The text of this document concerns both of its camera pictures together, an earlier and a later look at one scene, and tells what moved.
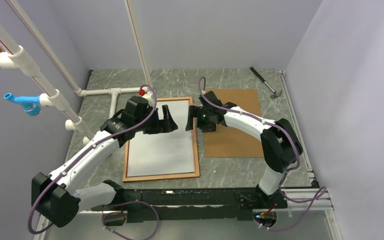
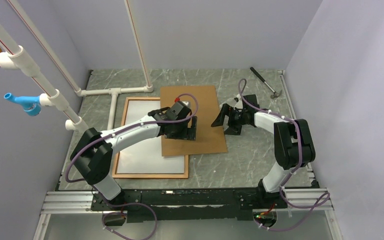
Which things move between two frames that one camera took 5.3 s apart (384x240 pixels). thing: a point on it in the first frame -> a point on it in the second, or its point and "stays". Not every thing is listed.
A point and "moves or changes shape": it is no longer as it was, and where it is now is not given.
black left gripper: (166, 125) -> (188, 133)
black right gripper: (195, 111) -> (233, 129)
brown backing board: (227, 142) -> (204, 104)
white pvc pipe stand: (18, 57) stays
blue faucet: (31, 105) stays
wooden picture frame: (170, 176) moves or changes shape
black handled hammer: (275, 94) stays
